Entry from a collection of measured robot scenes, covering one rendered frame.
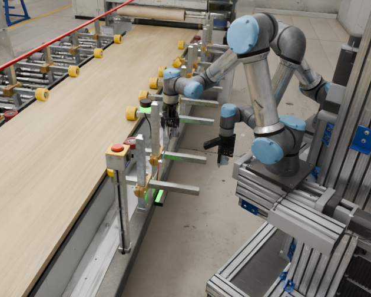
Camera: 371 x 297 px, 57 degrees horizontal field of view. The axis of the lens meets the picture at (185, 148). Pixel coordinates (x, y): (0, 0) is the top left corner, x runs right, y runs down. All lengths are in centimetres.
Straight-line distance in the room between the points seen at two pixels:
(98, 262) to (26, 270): 42
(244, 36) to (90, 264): 114
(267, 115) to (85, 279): 101
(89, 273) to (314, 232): 95
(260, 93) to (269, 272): 124
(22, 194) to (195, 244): 134
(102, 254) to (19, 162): 61
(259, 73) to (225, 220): 168
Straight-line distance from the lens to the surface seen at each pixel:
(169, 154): 185
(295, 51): 156
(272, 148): 127
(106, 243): 172
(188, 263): 243
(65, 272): 157
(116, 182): 131
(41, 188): 164
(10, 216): 155
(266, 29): 126
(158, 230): 262
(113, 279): 149
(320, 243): 142
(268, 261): 225
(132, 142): 186
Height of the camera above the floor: 189
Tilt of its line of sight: 33 degrees down
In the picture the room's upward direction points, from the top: 3 degrees clockwise
